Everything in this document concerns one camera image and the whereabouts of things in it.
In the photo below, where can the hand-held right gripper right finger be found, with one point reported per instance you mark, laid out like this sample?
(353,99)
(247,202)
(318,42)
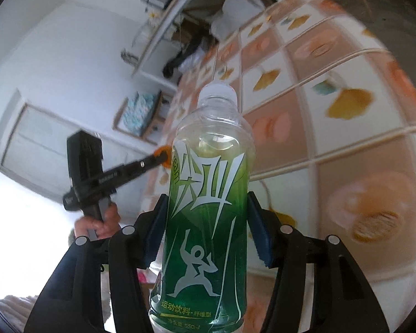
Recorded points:
(260,236)

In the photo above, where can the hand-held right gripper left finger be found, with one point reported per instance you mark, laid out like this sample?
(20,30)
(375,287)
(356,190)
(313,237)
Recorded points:
(156,236)

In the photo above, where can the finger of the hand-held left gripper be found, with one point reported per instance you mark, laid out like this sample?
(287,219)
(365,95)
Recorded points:
(131,170)

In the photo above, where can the green drink bottle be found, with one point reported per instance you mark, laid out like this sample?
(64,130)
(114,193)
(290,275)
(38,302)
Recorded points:
(204,215)

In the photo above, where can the person's left hand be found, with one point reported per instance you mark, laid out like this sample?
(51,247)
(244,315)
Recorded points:
(104,225)

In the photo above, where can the white double door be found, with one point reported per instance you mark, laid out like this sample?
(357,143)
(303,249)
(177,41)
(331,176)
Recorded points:
(38,138)

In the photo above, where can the floral cushion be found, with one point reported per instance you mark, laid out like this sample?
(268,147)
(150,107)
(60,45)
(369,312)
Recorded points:
(137,111)

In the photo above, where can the wooden chair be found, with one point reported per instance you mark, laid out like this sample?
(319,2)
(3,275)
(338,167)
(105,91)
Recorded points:
(159,111)

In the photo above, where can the steel flask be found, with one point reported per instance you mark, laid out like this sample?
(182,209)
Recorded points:
(128,57)

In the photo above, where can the black cloth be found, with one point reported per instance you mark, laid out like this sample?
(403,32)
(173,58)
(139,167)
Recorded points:
(180,59)

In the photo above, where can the glass bowl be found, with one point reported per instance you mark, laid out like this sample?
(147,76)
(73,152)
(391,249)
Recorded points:
(142,36)

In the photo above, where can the long white table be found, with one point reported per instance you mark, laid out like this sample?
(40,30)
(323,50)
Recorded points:
(159,34)

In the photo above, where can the tile and leaf print tablecloth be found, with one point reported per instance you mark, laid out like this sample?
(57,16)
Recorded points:
(332,93)

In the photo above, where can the white fluffy blanket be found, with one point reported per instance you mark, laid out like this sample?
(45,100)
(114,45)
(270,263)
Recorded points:
(10,307)

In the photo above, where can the white sacks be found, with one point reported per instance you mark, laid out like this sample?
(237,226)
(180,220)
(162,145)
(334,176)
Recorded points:
(232,17)

